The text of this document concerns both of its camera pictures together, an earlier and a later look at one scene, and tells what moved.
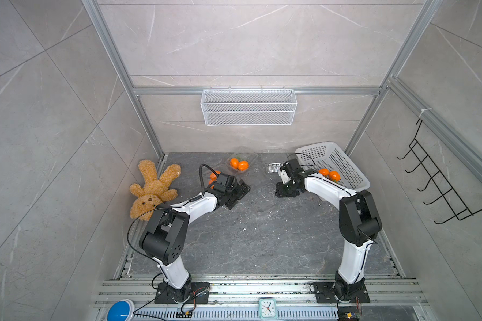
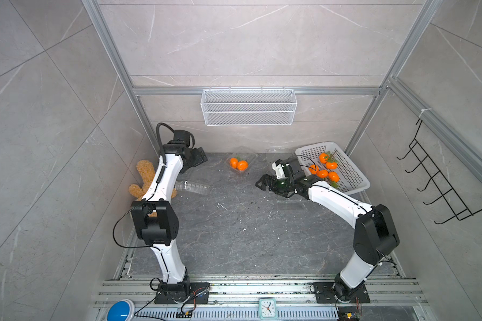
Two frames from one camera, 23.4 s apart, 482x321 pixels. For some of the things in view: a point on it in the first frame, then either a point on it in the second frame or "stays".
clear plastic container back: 241,163 stays
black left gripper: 242,192 to 201,156
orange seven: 323,171 stays
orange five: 213,176 to 322,158
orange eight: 335,176 stays
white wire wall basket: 248,107 stays
